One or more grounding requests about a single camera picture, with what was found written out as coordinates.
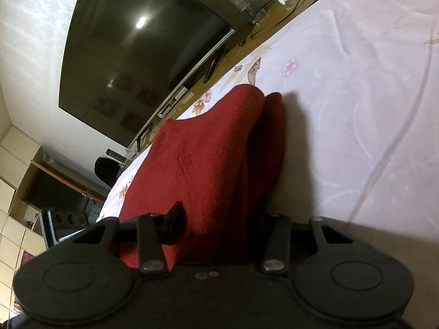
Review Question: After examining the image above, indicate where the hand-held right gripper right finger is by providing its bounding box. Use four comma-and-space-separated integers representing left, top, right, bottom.
254, 214, 348, 275

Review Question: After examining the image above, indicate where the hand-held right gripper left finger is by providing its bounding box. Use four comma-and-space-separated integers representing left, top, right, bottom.
72, 201, 185, 275

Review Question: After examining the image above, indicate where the red knitted sweater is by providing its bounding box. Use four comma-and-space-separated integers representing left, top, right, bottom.
117, 84, 286, 271

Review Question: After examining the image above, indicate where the wooden shelf niche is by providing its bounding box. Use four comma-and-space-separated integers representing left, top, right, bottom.
10, 147, 108, 228

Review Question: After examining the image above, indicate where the white panelled wardrobe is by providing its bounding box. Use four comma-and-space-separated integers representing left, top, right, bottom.
0, 123, 47, 317

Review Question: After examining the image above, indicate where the black television foot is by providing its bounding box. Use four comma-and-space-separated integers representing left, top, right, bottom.
203, 47, 225, 83
135, 123, 152, 152

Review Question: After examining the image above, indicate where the silver set-top box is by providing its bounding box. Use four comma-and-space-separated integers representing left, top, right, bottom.
156, 87, 187, 117

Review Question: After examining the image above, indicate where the white floral bed sheet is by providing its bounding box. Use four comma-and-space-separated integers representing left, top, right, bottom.
94, 0, 439, 247

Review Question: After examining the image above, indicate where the large black television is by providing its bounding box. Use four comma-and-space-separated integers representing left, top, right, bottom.
58, 0, 235, 149

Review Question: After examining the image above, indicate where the wooden television stand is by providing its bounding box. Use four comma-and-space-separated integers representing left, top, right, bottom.
123, 0, 338, 165

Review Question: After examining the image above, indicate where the black cable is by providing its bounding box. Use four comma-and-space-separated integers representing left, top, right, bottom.
250, 0, 317, 41

